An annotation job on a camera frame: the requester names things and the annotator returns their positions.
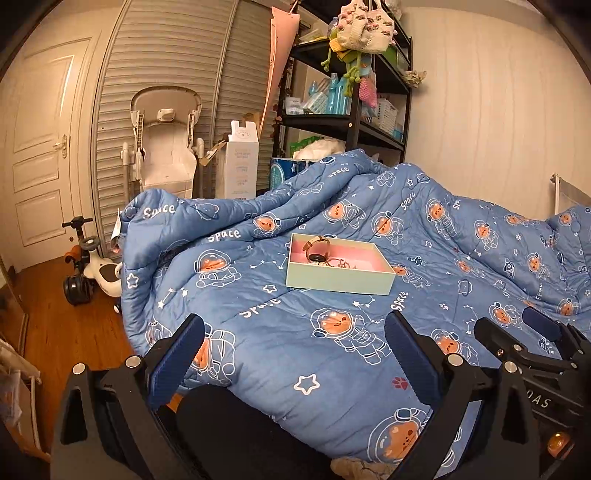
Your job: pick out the pink hanging cloth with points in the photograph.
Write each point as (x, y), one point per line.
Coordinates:
(283, 30)

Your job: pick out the knitted hanging bag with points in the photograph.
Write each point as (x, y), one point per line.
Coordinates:
(366, 28)

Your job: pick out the white baby high chair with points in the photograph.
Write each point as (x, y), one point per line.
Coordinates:
(166, 151)

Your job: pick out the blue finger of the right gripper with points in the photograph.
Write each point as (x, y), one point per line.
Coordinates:
(507, 348)
(543, 324)

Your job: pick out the white panel door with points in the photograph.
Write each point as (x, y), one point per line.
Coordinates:
(42, 96)

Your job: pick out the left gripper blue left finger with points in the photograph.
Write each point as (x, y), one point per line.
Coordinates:
(143, 442)

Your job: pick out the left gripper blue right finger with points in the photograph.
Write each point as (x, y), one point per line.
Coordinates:
(445, 382)

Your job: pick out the white louvered closet door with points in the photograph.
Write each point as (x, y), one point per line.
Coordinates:
(175, 76)

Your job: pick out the white tall carton box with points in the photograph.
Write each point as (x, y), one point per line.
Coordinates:
(236, 164)

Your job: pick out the blue tissue pack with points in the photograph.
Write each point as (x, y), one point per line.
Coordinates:
(282, 169)

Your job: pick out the blue space bear quilt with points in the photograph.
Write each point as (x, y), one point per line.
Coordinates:
(318, 362)

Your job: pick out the rose gold wrist watch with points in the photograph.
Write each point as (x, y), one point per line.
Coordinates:
(317, 250)

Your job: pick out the black metal shelf rack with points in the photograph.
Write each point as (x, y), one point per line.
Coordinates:
(375, 118)

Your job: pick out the kids ride-on scooter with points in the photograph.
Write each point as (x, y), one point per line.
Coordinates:
(90, 269)

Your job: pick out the green plush frog toy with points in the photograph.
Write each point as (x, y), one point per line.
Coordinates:
(358, 65)

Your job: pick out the mint box pink lining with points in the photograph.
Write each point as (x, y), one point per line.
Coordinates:
(354, 267)

